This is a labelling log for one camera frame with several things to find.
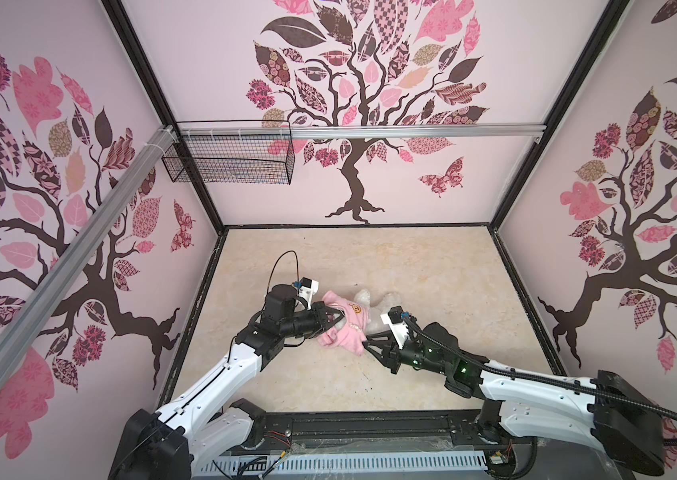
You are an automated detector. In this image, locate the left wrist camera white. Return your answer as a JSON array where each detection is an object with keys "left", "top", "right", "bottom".
[{"left": 294, "top": 277, "right": 320, "bottom": 310}]

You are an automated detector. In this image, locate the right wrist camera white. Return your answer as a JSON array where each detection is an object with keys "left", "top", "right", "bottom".
[{"left": 380, "top": 306, "right": 410, "bottom": 349}]

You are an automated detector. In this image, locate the left aluminium rail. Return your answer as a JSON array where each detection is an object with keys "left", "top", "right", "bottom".
[{"left": 0, "top": 125, "right": 176, "bottom": 390}]

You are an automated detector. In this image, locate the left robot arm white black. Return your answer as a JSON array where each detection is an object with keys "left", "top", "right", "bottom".
[{"left": 108, "top": 278, "right": 344, "bottom": 479}]

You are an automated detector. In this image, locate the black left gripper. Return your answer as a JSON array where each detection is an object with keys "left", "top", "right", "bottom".
[{"left": 280, "top": 301, "right": 345, "bottom": 339}]

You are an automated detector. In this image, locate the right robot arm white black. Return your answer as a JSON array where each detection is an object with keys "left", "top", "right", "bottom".
[{"left": 362, "top": 323, "right": 664, "bottom": 476}]

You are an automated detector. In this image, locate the pink teddy hoodie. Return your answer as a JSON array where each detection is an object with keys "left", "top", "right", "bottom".
[{"left": 318, "top": 291, "right": 370, "bottom": 357}]

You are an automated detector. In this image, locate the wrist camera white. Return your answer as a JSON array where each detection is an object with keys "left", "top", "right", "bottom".
[
  {"left": 380, "top": 306, "right": 410, "bottom": 349},
  {"left": 294, "top": 277, "right": 320, "bottom": 310}
]

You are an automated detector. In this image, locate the black wire basket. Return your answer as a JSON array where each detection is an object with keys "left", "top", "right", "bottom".
[{"left": 162, "top": 120, "right": 296, "bottom": 185}]

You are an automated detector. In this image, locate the left black camera cable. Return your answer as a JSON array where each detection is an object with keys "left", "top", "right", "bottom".
[{"left": 267, "top": 250, "right": 300, "bottom": 295}]

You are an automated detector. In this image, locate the white teddy bear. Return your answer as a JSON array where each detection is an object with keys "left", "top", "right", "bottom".
[{"left": 353, "top": 289, "right": 401, "bottom": 335}]

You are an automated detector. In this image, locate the aluminium rail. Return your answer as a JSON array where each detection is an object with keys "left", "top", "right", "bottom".
[
  {"left": 0, "top": 125, "right": 176, "bottom": 390},
  {"left": 178, "top": 122, "right": 546, "bottom": 140}
]

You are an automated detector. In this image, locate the back aluminium rail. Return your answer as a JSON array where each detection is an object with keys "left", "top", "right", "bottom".
[{"left": 178, "top": 122, "right": 546, "bottom": 140}]

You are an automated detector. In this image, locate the white slotted cable duct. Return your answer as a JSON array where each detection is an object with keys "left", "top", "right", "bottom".
[{"left": 194, "top": 451, "right": 487, "bottom": 479}]

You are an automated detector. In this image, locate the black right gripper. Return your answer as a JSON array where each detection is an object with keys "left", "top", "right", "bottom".
[{"left": 362, "top": 329, "right": 448, "bottom": 377}]

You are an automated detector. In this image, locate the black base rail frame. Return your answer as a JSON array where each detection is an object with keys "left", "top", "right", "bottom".
[{"left": 115, "top": 409, "right": 636, "bottom": 480}]

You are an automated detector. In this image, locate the right black corrugated cable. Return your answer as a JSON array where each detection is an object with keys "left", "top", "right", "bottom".
[{"left": 400, "top": 314, "right": 677, "bottom": 446}]

